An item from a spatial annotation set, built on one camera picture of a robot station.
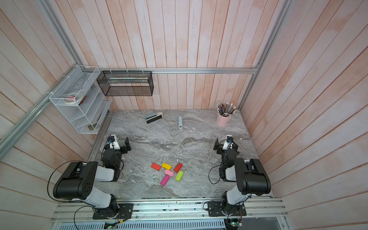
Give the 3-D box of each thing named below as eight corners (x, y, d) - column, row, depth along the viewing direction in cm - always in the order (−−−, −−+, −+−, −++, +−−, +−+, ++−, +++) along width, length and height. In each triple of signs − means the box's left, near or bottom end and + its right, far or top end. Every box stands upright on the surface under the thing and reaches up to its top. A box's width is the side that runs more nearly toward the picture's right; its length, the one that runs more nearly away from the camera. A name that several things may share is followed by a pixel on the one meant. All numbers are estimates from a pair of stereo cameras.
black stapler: (146, 124, 114) (145, 121, 111) (145, 119, 117) (144, 115, 114) (163, 119, 117) (163, 116, 114) (162, 114, 120) (161, 111, 117)
